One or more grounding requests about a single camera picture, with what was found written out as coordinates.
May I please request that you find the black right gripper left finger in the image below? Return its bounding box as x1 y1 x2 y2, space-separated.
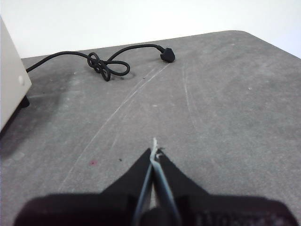
13 147 153 226

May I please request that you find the black power cable with plug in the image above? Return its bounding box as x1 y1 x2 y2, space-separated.
25 44 176 82

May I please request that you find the pale frayed tape strip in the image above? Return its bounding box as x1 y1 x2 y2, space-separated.
133 137 177 226

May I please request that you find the cream Toshiba toaster oven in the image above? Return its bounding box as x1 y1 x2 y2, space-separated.
0 15 32 132

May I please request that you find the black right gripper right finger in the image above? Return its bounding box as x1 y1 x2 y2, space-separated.
154 153 296 226

